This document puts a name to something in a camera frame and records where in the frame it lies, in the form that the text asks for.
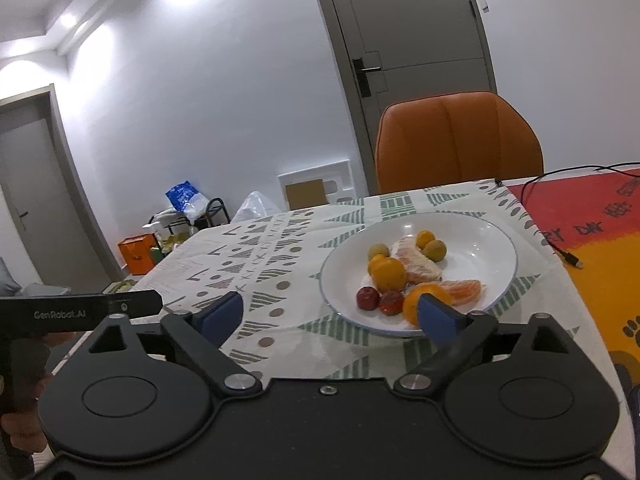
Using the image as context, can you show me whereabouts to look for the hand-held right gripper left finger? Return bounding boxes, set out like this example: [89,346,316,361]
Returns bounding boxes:
[87,290,264,391]

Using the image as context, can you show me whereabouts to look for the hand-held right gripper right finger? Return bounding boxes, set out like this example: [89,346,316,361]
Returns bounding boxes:
[395,293,576,391]

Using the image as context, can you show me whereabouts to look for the large orange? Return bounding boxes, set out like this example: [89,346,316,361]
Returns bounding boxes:
[402,283,452,330]

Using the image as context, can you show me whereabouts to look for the small red fruit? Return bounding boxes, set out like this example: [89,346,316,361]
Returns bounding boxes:
[378,290,405,316]
[355,286,379,312]

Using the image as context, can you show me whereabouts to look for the medium orange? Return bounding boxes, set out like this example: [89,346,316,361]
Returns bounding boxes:
[371,257,407,292]

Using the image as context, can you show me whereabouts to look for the white plate with blue rim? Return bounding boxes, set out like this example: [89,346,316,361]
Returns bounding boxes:
[320,211,518,338]

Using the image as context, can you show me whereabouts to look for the person's left hand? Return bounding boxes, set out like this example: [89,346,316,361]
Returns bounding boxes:
[0,332,68,456]

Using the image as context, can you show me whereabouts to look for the peeled orange segment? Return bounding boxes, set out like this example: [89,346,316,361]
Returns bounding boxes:
[407,279,483,307]
[390,234,443,285]

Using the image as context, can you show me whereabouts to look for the grey sofa cushion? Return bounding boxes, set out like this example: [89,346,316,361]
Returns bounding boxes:
[0,257,23,296]

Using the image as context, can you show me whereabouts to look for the orange box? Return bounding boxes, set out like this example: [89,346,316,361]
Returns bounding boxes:
[118,234,159,276]

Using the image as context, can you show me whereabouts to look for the patterned white tablecloth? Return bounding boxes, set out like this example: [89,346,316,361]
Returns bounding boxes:
[102,179,623,392]

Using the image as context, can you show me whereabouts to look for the yellow green bundle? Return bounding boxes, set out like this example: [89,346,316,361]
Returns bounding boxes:
[159,234,187,257]

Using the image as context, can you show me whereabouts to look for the black metal rack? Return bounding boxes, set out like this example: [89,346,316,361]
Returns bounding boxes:
[150,197,231,235]

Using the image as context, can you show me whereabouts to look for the white plastic bag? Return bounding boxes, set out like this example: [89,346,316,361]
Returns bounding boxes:
[232,191,281,223]

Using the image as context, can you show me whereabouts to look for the plain grey door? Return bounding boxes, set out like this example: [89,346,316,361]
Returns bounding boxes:
[0,85,123,291]

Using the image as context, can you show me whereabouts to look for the blue plastic bag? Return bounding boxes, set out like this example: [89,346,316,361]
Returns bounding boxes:
[166,180,211,223]

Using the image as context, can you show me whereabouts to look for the brown cardboard piece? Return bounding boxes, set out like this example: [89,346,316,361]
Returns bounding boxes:
[285,180,331,209]

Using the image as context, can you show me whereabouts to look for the white foam packaging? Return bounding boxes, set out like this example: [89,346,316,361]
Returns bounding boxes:
[277,160,354,211]

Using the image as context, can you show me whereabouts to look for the orange leather chair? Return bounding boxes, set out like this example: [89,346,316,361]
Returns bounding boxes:
[375,91,545,196]

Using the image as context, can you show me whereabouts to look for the red yellow printed mat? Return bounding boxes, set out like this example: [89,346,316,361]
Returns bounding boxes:
[507,170,640,413]

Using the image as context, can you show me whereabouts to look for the grey door with black lock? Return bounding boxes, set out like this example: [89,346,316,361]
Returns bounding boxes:
[306,0,498,196]

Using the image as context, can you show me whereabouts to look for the black cable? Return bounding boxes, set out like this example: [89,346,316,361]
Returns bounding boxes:
[494,162,640,267]

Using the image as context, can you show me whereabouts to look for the black door lock handle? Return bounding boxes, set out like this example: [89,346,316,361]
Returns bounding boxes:
[352,52,384,97]

